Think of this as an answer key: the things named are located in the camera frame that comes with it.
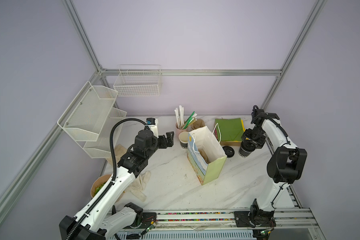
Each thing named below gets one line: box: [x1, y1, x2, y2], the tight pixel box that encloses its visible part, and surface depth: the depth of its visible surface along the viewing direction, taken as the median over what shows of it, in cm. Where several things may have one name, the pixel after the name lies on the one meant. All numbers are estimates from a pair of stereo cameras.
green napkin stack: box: [214, 118, 244, 142], surface depth 109 cm
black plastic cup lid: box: [240, 139, 256, 153], surface depth 90 cm
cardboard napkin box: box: [218, 141, 243, 147], surface depth 103 cm
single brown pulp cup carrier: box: [198, 148, 210, 164], surface depth 95 cm
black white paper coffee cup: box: [238, 146, 253, 158], surface depth 93 cm
